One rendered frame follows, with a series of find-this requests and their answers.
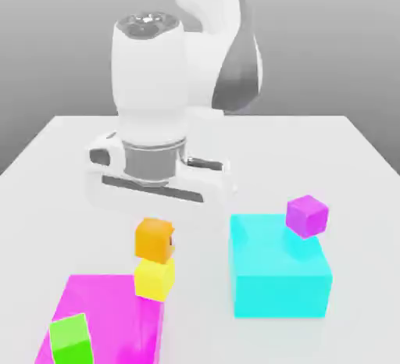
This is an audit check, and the large cyan box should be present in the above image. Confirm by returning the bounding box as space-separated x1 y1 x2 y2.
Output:
228 213 333 319

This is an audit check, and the small yellow cube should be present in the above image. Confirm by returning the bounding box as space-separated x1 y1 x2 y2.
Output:
134 257 176 303

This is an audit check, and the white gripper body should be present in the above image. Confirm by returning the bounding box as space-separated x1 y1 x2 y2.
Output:
84 156 236 215

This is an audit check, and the small green cube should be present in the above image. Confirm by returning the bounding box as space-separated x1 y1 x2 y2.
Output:
48 312 95 364

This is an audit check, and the small orange cube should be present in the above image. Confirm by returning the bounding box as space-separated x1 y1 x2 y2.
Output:
134 217 175 265

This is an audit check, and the small purple cube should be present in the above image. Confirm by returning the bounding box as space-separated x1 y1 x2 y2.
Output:
285 194 330 241

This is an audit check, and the large magenta box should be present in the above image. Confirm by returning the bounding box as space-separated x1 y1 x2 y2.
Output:
33 273 166 364

